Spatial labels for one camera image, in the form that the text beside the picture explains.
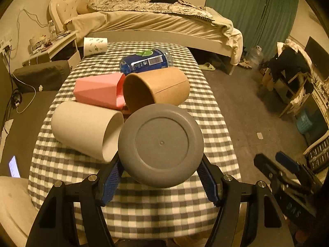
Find dark jacket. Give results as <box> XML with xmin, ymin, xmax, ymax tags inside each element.
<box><xmin>267</xmin><ymin>48</ymin><xmax>314</xmax><ymax>93</ymax></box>

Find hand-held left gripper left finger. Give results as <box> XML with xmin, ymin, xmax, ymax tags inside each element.
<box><xmin>26</xmin><ymin>153</ymin><xmax>125</xmax><ymax>247</ymax></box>

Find bed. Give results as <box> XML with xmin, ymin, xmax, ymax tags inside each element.
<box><xmin>49</xmin><ymin>0</ymin><xmax>243</xmax><ymax>75</ymax></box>

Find large water jug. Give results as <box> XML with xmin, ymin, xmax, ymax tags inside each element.
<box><xmin>248</xmin><ymin>46</ymin><xmax>264</xmax><ymax>69</ymax></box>

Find green curtain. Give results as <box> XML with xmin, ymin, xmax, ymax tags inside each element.
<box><xmin>205</xmin><ymin>0</ymin><xmax>300</xmax><ymax>65</ymax></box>

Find grey cup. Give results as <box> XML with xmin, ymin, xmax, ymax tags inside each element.
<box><xmin>118</xmin><ymin>104</ymin><xmax>205</xmax><ymax>189</ymax></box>

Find white cable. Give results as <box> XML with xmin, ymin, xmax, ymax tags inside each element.
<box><xmin>10</xmin><ymin>71</ymin><xmax>36</xmax><ymax>114</ymax></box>

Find brown cup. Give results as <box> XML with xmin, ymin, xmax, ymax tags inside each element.
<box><xmin>123</xmin><ymin>67</ymin><xmax>191</xmax><ymax>115</ymax></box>

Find dark cushion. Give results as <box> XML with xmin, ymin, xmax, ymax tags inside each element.
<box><xmin>13</xmin><ymin>60</ymin><xmax>70</xmax><ymax>93</ymax></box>

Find floral quilt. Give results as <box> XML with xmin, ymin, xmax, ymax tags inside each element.
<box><xmin>87</xmin><ymin>0</ymin><xmax>234</xmax><ymax>31</ymax></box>

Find blue label water bottle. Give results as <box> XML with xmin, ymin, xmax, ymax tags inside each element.
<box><xmin>119</xmin><ymin>48</ymin><xmax>174</xmax><ymax>74</ymax></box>

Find wooden chair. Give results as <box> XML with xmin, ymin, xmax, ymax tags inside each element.
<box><xmin>262</xmin><ymin>40</ymin><xmax>315</xmax><ymax>117</ymax></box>

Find white nightstand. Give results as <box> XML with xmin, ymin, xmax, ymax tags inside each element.
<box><xmin>22</xmin><ymin>30</ymin><xmax>80</xmax><ymax>70</ymax></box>

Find blue basket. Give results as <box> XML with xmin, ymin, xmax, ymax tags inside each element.
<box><xmin>295</xmin><ymin>108</ymin><xmax>322</xmax><ymax>134</ymax></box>

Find pink faceted cup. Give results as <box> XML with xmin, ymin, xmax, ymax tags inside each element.
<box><xmin>74</xmin><ymin>72</ymin><xmax>127</xmax><ymax>110</ymax></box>

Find slatted storage crate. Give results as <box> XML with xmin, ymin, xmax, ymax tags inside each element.
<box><xmin>303</xmin><ymin>136</ymin><xmax>329</xmax><ymax>173</ymax></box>

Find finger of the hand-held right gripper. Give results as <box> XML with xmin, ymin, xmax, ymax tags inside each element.
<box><xmin>275</xmin><ymin>151</ymin><xmax>324</xmax><ymax>187</ymax></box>
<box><xmin>253</xmin><ymin>154</ymin><xmax>283</xmax><ymax>186</ymax></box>

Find grey checkered tablecloth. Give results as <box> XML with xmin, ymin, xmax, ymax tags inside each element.
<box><xmin>28</xmin><ymin>41</ymin><xmax>242</xmax><ymax>240</ymax></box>

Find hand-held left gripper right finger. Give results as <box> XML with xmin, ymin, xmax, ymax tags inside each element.
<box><xmin>197</xmin><ymin>156</ymin><xmax>295</xmax><ymax>247</ymax></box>

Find black monitor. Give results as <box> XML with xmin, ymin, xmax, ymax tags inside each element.
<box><xmin>305</xmin><ymin>36</ymin><xmax>329</xmax><ymax>81</ymax></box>

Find white leaf print cup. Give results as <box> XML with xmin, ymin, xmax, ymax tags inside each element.
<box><xmin>83</xmin><ymin>37</ymin><xmax>108</xmax><ymax>56</ymax></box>

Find small clear water bottle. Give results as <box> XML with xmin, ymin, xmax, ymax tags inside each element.
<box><xmin>48</xmin><ymin>21</ymin><xmax>57</xmax><ymax>42</ymax></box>

